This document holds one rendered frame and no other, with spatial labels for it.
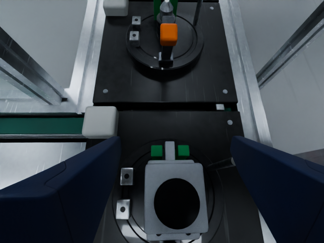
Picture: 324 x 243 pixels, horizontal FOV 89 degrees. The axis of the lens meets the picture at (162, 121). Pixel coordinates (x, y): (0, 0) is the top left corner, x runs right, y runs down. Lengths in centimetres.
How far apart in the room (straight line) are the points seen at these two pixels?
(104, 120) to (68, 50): 32
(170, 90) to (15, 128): 27
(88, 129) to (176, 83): 16
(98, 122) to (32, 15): 49
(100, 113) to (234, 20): 33
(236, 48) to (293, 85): 21
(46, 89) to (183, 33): 24
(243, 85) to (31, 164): 40
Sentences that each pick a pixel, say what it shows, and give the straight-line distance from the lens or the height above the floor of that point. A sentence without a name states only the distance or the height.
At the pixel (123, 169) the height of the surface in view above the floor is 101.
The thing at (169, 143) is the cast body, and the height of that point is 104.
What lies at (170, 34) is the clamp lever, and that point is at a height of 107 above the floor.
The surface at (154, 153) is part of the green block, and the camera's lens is 17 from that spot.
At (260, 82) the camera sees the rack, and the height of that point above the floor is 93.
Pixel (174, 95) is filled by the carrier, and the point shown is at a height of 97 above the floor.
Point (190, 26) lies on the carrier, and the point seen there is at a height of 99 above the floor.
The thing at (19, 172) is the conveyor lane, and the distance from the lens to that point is 38.
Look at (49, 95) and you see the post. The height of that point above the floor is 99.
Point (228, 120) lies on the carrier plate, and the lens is 28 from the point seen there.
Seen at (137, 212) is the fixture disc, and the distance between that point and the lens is 23.
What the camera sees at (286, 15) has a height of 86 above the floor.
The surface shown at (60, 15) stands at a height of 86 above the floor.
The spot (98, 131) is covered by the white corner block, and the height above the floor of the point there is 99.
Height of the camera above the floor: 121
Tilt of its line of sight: 70 degrees down
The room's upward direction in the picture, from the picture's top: 3 degrees clockwise
